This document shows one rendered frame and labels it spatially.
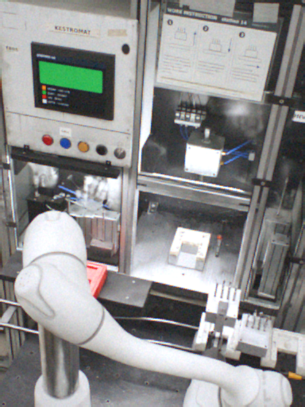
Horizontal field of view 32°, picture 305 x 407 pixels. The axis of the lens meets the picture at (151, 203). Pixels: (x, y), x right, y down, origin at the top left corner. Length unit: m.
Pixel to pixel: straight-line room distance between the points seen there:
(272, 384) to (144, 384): 0.69
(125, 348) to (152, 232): 1.02
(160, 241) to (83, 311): 1.08
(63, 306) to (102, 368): 0.94
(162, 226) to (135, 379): 0.63
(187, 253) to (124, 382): 0.53
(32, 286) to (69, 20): 0.80
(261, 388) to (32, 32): 1.13
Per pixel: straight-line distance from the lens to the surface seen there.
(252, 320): 1.86
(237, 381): 1.31
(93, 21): 1.53
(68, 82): 1.60
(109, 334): 1.15
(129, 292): 1.91
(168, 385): 1.95
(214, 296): 1.72
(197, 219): 2.27
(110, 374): 1.96
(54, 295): 1.05
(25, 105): 1.72
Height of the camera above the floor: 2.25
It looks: 35 degrees down
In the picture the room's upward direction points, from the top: 5 degrees clockwise
